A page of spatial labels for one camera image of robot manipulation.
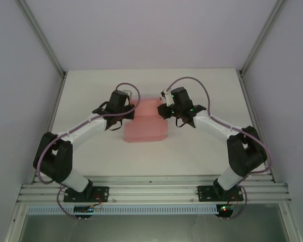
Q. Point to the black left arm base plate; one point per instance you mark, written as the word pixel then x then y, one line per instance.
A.
pixel 101 194

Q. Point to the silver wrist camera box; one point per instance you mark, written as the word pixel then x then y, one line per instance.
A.
pixel 127 92
pixel 168 99

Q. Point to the pink paper box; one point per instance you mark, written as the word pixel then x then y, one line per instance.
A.
pixel 146 131

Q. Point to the slim aluminium rail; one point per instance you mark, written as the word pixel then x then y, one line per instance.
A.
pixel 166 179

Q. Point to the aluminium lower frame leg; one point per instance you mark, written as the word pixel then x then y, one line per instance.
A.
pixel 289 221
pixel 13 224

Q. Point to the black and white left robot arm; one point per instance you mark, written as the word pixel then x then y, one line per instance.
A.
pixel 60 161

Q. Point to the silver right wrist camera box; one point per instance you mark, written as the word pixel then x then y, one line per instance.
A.
pixel 168 99

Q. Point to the wide grooved aluminium rail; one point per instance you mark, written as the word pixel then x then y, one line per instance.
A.
pixel 151 192

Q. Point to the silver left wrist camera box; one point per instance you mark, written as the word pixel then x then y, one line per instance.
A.
pixel 127 92

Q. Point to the aluminium table side rail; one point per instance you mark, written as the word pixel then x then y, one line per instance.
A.
pixel 51 113
pixel 251 100

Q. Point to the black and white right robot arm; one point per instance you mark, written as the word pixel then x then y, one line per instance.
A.
pixel 245 156

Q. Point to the aluminium frame post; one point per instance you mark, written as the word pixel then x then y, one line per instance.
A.
pixel 261 37
pixel 43 37

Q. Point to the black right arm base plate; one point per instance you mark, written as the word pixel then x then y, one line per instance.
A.
pixel 205 194

